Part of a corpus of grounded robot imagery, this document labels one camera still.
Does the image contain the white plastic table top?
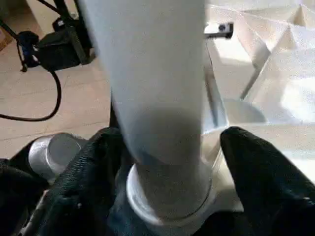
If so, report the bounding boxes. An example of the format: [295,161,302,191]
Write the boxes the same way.
[126,0,315,232]

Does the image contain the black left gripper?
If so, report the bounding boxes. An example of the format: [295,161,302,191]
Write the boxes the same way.
[204,22,234,40]

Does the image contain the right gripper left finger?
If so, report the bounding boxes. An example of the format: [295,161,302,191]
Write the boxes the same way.
[20,127,133,236]

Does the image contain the white plastic table leg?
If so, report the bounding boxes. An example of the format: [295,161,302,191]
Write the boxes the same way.
[78,0,217,219]

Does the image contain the black work mat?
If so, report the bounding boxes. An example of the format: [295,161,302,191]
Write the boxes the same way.
[109,98,124,131]

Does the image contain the black floor box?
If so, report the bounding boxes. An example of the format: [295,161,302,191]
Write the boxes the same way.
[17,0,96,72]

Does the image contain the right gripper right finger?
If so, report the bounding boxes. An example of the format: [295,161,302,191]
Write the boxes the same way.
[219,127,315,236]

